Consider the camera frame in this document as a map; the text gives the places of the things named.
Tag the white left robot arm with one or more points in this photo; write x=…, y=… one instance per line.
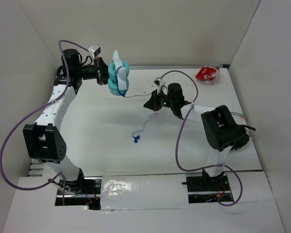
x=43, y=139

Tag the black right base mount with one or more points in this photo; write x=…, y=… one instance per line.
x=199, y=192

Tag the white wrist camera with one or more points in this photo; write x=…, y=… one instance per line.
x=160, y=82
x=94, y=50

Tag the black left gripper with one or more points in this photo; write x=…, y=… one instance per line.
x=103, y=72

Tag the teal cat-ear headphones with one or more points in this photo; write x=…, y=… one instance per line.
x=118, y=71

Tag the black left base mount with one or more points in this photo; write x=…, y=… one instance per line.
x=88, y=195

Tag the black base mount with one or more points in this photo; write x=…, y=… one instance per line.
x=88, y=195
x=199, y=192

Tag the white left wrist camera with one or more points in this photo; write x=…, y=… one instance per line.
x=94, y=50

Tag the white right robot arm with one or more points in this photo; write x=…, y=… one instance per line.
x=223, y=134

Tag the red crumpled wrapper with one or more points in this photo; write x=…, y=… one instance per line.
x=208, y=74

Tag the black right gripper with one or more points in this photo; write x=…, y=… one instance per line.
x=153, y=103

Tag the aluminium side rail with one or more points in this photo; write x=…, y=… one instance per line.
x=36, y=169

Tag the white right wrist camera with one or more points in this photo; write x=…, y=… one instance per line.
x=160, y=82

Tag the white taped cover sheet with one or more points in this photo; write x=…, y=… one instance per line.
x=143, y=192

